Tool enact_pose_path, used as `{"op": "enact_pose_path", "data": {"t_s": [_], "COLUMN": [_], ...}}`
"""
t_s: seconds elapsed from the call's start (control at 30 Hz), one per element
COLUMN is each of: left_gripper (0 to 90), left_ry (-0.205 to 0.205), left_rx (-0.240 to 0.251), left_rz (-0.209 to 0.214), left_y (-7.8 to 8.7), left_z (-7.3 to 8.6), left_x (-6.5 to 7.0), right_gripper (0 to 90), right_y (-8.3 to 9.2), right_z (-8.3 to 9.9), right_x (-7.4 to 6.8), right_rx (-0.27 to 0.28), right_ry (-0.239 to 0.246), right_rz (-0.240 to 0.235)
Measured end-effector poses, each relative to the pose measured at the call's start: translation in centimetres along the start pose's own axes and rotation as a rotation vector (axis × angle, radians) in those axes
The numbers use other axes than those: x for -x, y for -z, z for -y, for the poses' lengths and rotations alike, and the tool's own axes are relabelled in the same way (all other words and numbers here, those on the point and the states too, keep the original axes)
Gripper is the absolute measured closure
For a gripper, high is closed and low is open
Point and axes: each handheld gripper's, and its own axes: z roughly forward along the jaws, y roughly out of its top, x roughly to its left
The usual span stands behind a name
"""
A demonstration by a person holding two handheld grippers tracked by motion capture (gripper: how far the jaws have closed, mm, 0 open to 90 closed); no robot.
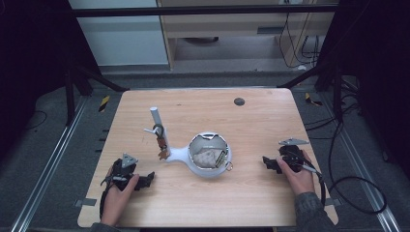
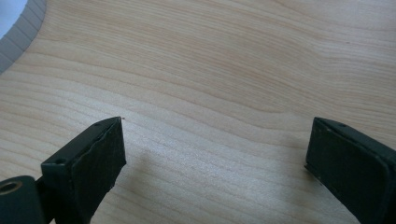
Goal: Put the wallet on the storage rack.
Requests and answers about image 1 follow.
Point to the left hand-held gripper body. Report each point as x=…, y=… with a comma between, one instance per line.
x=121, y=177

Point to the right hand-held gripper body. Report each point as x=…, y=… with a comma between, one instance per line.
x=291, y=154

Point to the white stand with bowl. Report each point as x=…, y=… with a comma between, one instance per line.
x=180, y=154

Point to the person's left hand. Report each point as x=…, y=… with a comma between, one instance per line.
x=115, y=204

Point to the person's right hand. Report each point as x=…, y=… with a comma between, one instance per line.
x=303, y=180

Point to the grey tape piece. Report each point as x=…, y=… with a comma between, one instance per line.
x=333, y=202
x=85, y=202

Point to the yellow and black tape strip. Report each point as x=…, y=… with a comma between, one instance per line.
x=312, y=100
x=104, y=103

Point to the dark round table grommet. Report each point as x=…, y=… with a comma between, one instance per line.
x=239, y=101

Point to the black metal stand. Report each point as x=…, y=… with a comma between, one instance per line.
x=337, y=93
x=70, y=96

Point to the black curtain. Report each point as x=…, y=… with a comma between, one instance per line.
x=380, y=64
x=29, y=64

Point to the white cabinet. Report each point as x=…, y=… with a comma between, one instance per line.
x=122, y=42

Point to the light wooden desk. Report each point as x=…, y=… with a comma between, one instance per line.
x=225, y=29

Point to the black horizontal bar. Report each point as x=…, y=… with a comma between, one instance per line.
x=193, y=11

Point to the aluminium floor rail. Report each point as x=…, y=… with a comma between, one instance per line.
x=364, y=167
x=48, y=167

